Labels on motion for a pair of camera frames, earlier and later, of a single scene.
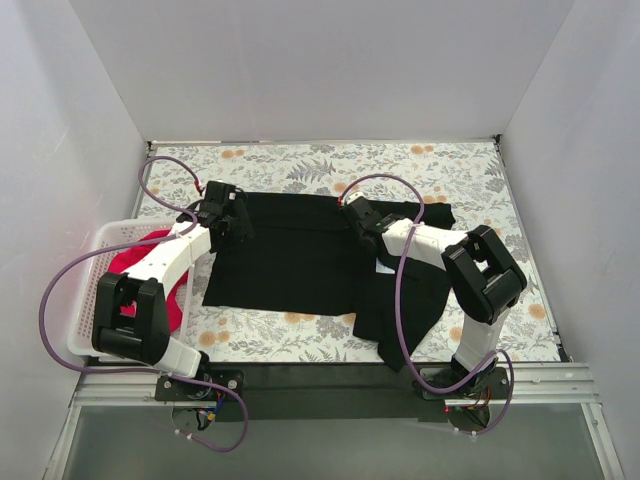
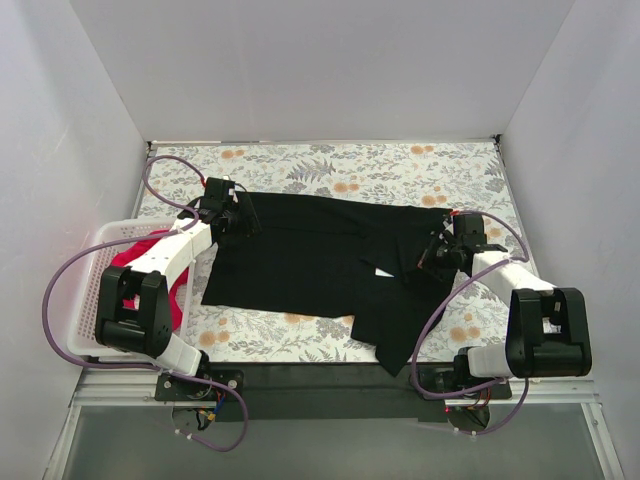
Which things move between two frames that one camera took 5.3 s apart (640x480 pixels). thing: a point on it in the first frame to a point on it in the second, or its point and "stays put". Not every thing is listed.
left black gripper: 236,226 stays put
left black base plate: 168,389 stays put
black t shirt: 302,256 stays put
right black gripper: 366,239 to 432,252
